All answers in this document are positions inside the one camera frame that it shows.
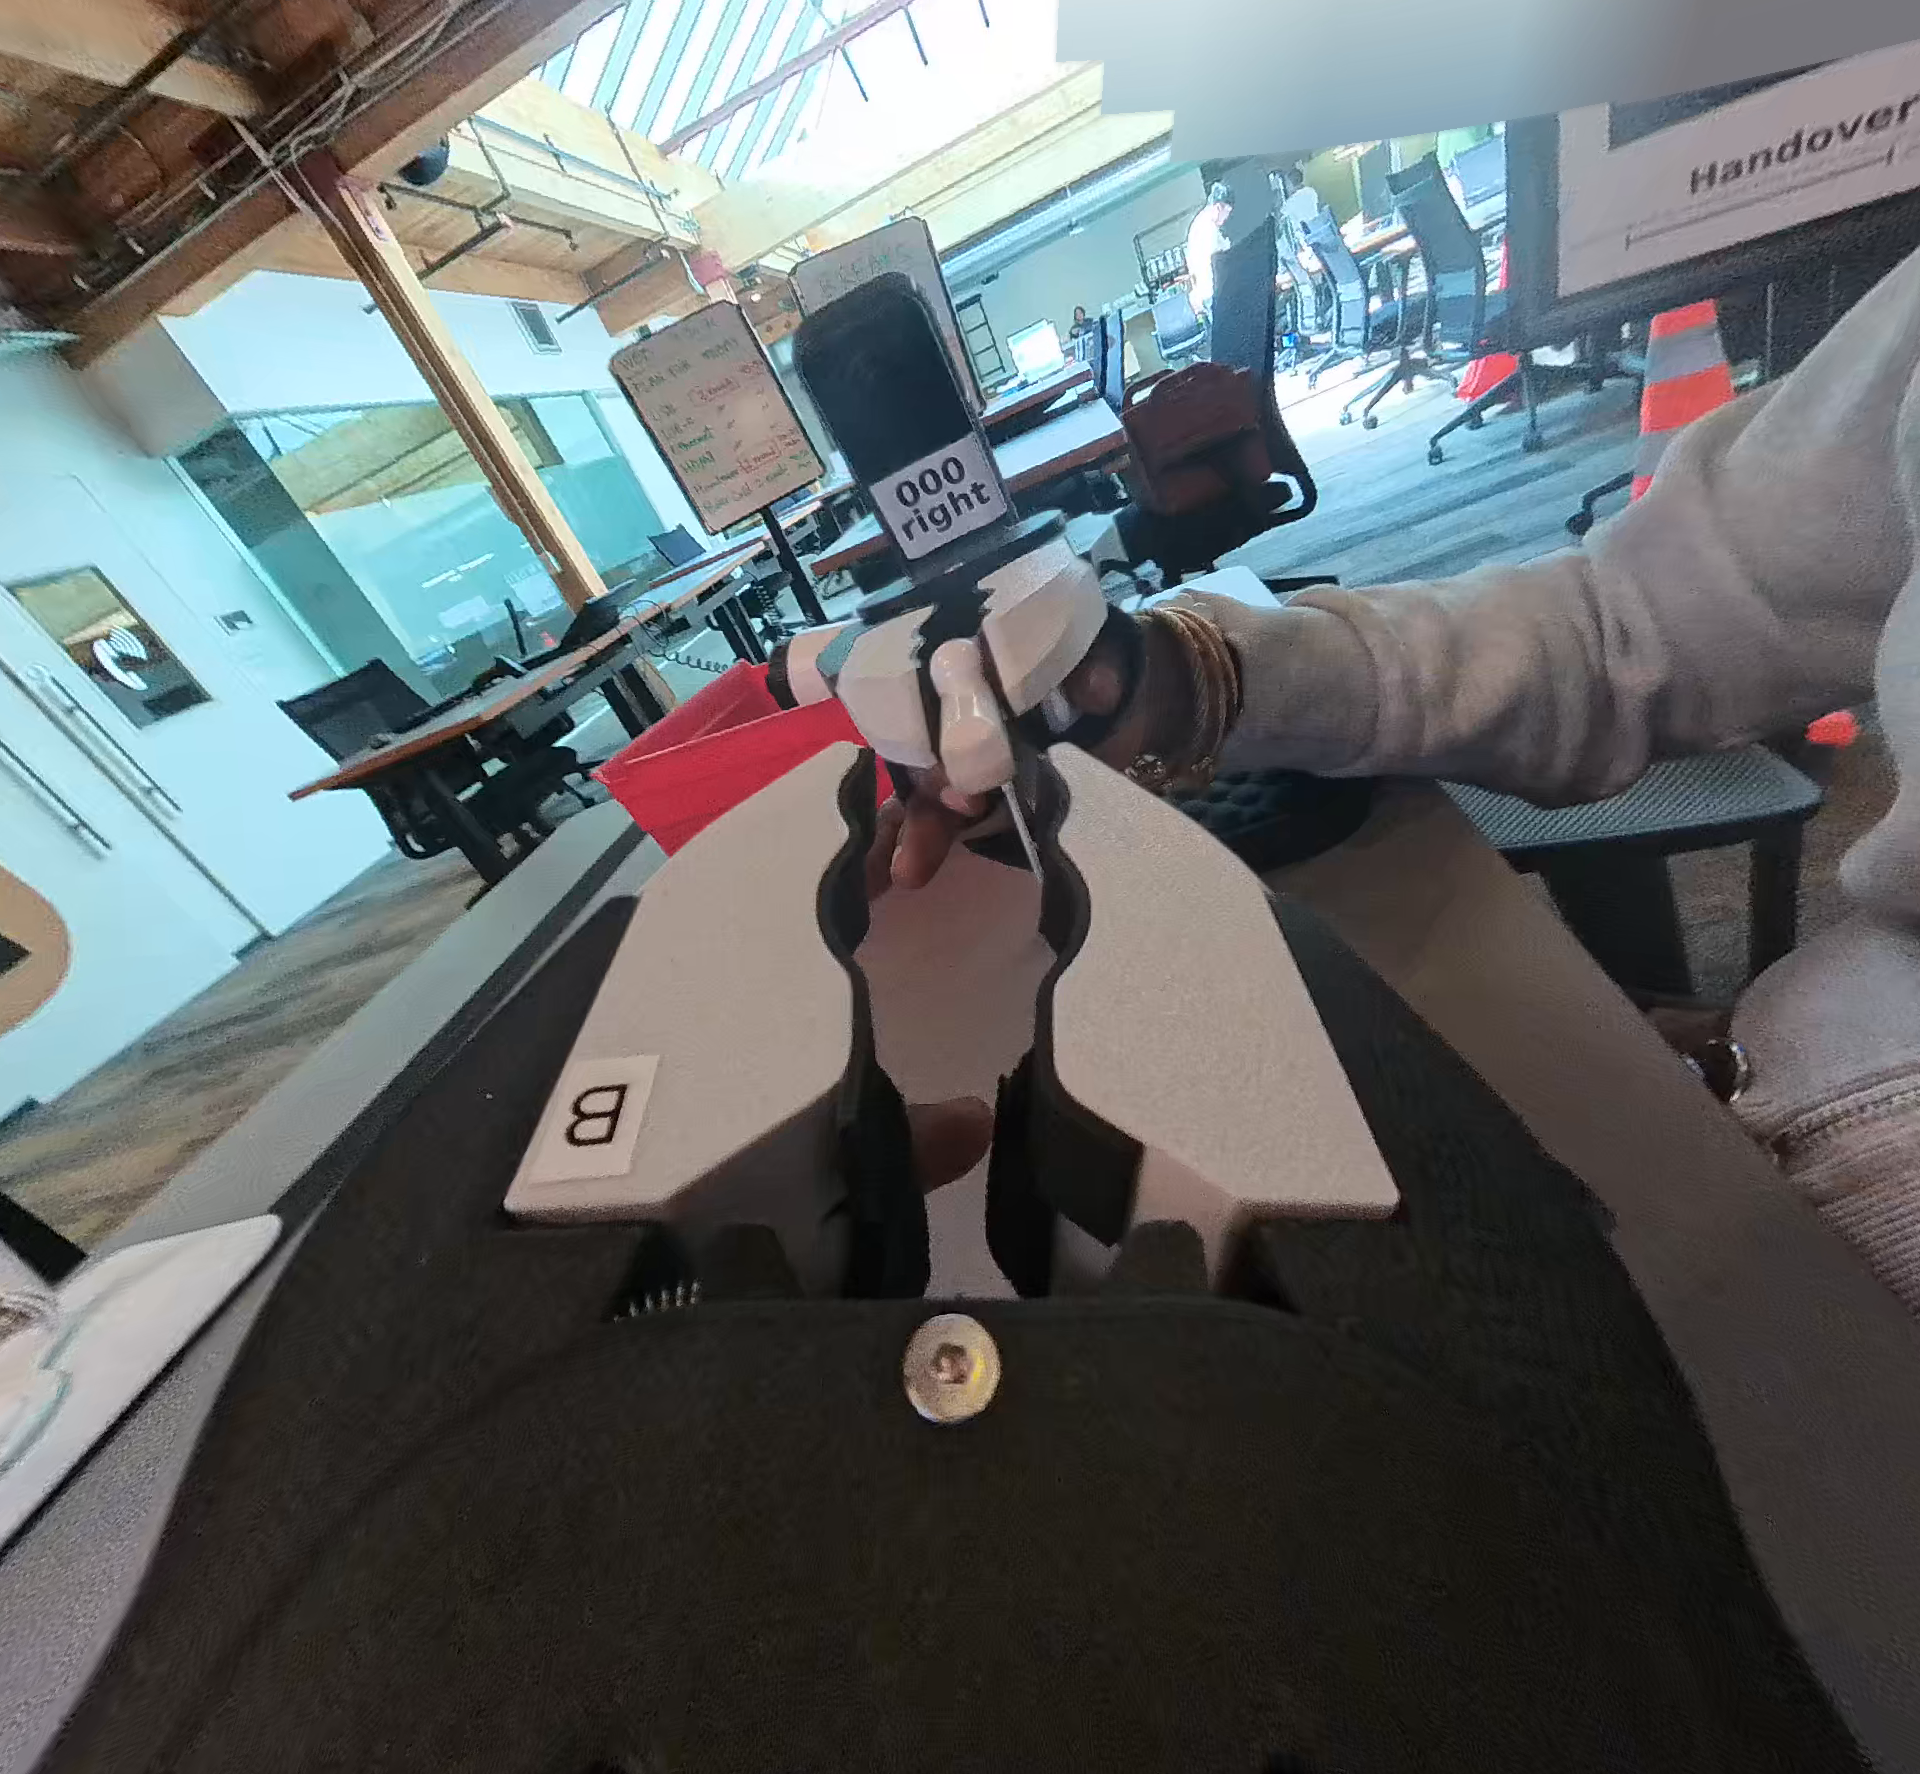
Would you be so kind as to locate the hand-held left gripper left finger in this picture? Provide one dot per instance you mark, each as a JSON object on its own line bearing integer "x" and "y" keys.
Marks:
{"x": 707, "y": 1025}

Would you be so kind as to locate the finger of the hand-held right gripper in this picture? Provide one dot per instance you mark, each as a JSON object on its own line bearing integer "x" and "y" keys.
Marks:
{"x": 894, "y": 693}
{"x": 1042, "y": 627}

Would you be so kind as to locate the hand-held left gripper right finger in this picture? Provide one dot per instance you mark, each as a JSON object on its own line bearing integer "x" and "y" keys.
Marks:
{"x": 1213, "y": 1040}

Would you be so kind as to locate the red plastic bin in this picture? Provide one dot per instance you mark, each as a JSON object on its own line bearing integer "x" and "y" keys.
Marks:
{"x": 707, "y": 767}

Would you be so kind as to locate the person's right forearm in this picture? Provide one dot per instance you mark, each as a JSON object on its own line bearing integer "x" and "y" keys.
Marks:
{"x": 1579, "y": 652}

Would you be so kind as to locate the grey desk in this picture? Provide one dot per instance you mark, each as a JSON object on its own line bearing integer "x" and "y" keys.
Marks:
{"x": 1498, "y": 931}

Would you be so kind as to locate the person's right hand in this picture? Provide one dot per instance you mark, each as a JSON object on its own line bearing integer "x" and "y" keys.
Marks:
{"x": 935, "y": 831}

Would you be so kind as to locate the handwritten notice board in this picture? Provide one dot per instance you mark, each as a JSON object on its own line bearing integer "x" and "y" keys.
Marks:
{"x": 720, "y": 411}
{"x": 938, "y": 271}

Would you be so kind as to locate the long office table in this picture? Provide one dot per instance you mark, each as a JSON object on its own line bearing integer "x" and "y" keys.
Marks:
{"x": 1065, "y": 447}

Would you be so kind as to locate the black office chair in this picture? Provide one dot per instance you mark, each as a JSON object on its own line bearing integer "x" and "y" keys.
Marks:
{"x": 1244, "y": 306}
{"x": 355, "y": 706}
{"x": 1654, "y": 793}
{"x": 1443, "y": 232}

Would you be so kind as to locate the wooden office table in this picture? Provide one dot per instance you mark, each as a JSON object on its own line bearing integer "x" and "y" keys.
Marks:
{"x": 498, "y": 706}

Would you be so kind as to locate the wooden pillar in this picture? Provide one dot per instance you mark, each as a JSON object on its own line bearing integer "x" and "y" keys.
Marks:
{"x": 449, "y": 379}

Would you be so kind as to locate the white door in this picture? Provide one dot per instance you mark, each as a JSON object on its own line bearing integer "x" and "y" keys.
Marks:
{"x": 181, "y": 831}

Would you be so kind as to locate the orange traffic cone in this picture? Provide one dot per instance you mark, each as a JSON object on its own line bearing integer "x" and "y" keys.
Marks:
{"x": 1681, "y": 396}

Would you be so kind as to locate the framed marker sign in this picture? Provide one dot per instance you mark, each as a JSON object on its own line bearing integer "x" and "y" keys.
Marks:
{"x": 1725, "y": 212}

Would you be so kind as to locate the black dome camera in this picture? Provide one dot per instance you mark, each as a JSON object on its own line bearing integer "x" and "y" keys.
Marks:
{"x": 426, "y": 164}

